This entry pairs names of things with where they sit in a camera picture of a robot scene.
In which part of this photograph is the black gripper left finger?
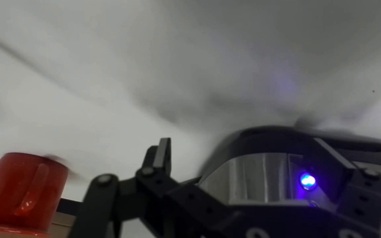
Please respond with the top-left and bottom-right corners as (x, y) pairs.
(139, 137), (172, 175)

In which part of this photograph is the red bowl of dark beans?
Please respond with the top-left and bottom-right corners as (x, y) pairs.
(0, 152), (69, 238)

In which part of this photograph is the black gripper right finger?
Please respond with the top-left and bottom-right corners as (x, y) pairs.
(313, 137), (356, 202)

